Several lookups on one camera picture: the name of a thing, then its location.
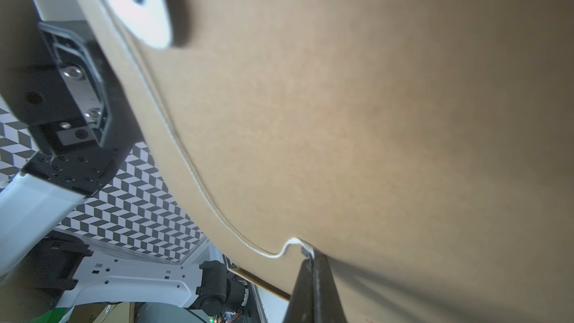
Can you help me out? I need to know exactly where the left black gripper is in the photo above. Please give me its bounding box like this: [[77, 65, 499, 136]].
[[1, 21, 143, 197]]

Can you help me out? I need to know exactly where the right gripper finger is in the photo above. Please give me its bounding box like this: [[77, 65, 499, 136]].
[[283, 248, 348, 323]]

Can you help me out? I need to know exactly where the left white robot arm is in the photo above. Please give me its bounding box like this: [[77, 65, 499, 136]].
[[1, 21, 251, 322]]

